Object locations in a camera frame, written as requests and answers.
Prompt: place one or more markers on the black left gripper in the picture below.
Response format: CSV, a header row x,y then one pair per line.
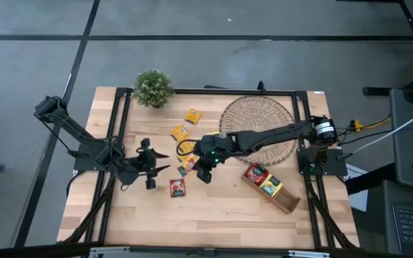
x,y
143,163

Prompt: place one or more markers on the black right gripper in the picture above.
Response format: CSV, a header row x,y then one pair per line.
x,y
208,163

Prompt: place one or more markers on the wooden three-compartment tea box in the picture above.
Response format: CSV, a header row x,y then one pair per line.
x,y
289,203

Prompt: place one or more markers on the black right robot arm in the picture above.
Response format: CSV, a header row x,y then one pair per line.
x,y
271,138

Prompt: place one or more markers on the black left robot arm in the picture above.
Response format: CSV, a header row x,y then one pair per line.
x,y
70,125

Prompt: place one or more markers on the round woven placemat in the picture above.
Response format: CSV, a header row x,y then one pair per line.
x,y
256,111

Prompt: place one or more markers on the small green potted plant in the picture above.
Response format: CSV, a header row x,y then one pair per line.
x,y
152,87

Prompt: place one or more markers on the white table sticker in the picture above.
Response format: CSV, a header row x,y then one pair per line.
x,y
319,92

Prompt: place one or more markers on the white paper sheet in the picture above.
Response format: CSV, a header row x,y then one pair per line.
x,y
359,200

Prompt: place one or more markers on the black stand leg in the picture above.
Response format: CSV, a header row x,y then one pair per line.
x,y
375,91

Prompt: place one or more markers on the grey desk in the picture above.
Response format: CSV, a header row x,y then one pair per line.
x,y
389,233

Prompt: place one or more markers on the grey cart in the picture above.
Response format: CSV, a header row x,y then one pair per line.
x,y
407,150

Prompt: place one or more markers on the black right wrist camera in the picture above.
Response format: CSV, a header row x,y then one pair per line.
x,y
204,176

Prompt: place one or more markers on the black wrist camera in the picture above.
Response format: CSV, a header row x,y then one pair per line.
x,y
150,183
204,176

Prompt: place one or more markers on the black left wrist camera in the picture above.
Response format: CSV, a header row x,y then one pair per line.
x,y
150,183

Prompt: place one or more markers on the black metal table frame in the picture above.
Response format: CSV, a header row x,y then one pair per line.
x,y
210,91

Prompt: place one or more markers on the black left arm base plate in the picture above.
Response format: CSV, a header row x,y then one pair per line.
x,y
81,166

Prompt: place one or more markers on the silver bracket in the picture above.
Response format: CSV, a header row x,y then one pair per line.
x,y
308,254
109,251

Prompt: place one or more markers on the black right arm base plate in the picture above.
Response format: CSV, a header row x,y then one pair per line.
x,y
335,161

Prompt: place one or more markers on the black camera rig beam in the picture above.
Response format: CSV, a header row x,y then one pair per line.
x,y
31,249

